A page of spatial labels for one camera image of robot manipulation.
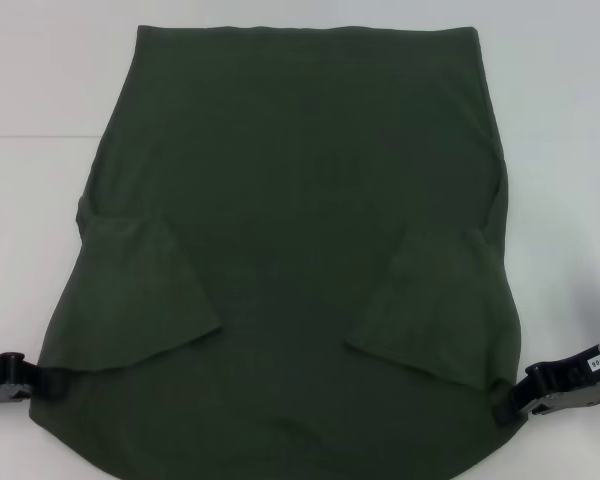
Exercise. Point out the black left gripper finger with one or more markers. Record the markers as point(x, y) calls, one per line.
point(45, 384)

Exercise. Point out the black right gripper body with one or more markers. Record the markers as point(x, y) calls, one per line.
point(565, 380)

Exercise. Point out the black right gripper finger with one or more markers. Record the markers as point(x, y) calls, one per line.
point(512, 405)

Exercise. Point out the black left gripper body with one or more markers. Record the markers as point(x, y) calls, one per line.
point(0, 372)

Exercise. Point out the dark green printed t-shirt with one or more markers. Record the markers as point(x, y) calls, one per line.
point(290, 200)

